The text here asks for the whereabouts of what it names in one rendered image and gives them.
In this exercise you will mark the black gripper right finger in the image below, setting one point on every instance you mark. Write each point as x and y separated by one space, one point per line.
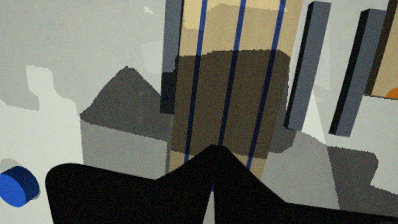
241 198

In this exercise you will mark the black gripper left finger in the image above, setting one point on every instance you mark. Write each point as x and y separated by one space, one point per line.
81 194

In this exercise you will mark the blue cylinder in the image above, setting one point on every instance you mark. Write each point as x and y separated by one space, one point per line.
18 186

